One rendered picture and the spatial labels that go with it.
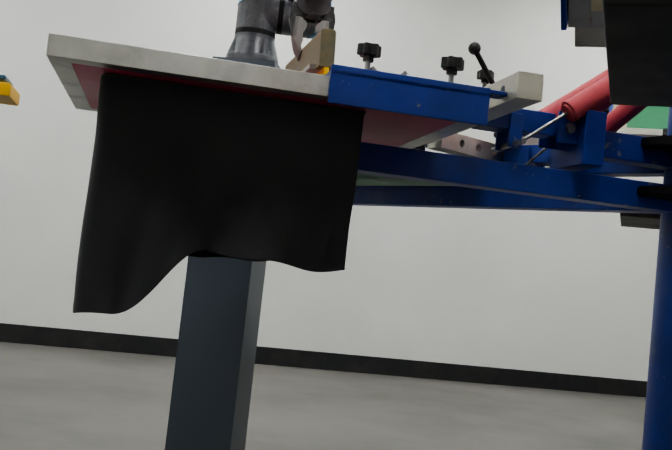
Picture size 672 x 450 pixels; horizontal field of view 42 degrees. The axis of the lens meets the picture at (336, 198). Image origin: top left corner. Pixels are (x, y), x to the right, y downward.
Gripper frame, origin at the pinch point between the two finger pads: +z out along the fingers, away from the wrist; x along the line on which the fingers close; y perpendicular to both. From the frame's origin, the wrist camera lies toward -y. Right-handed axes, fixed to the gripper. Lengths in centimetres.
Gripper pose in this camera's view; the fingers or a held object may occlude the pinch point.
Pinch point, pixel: (308, 55)
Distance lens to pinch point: 189.5
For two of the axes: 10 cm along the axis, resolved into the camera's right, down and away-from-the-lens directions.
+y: -2.0, 0.5, 9.8
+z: -1.1, 9.9, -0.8
